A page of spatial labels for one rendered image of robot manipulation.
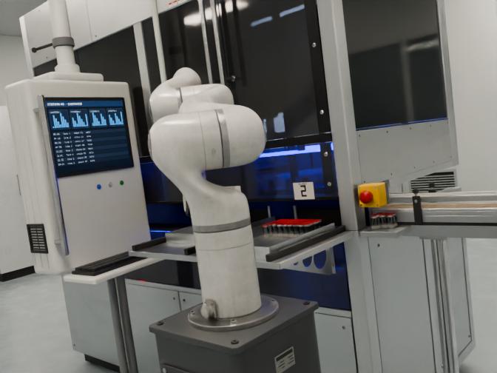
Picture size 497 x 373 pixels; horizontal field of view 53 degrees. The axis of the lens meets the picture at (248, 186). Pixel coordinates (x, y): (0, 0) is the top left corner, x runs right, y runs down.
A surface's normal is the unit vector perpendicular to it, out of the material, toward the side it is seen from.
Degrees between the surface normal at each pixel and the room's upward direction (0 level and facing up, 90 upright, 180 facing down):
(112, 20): 90
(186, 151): 96
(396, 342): 90
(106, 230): 90
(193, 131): 74
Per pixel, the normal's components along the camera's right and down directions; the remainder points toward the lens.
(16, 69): 0.74, -0.04
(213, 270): -0.36, 0.13
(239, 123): 0.11, -0.34
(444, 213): -0.66, 0.15
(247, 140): 0.31, 0.22
